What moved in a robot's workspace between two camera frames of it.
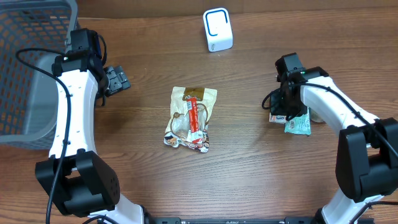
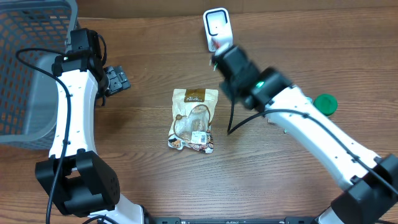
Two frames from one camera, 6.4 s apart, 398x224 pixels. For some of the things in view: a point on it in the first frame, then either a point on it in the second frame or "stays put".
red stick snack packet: (195, 134) → (216, 44)
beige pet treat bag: (191, 109) stays put
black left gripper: (116, 80) stays put
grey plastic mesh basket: (32, 33) stays put
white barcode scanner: (218, 29) stays put
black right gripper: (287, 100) → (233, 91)
